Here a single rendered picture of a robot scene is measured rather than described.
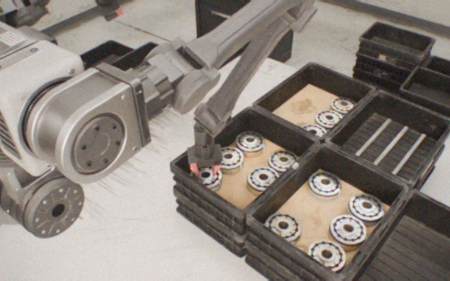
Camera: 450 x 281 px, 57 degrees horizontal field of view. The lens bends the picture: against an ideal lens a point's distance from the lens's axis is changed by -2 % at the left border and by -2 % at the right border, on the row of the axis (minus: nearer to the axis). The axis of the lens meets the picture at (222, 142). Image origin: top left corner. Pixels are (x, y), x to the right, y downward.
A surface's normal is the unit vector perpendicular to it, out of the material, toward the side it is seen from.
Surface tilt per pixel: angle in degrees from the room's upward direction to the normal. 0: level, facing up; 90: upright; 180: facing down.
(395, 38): 90
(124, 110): 90
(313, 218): 0
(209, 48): 27
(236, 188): 0
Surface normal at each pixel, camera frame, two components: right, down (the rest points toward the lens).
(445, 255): -0.01, -0.75
